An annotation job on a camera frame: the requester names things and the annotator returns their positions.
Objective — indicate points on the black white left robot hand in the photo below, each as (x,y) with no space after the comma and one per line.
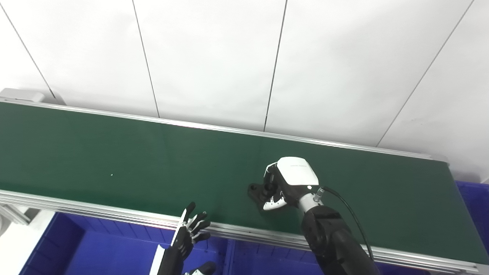
(179,244)

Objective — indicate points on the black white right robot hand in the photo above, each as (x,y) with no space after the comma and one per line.
(296,173)

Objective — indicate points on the black flanged machine part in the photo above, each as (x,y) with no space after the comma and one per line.
(255,190)

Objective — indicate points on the blue plastic bin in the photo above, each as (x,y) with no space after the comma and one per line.
(475,206)
(107,252)
(267,261)

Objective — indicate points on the green conveyor belt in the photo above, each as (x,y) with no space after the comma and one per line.
(95,209)
(133,164)

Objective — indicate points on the grey conveyor end box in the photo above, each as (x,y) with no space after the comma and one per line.
(23,94)

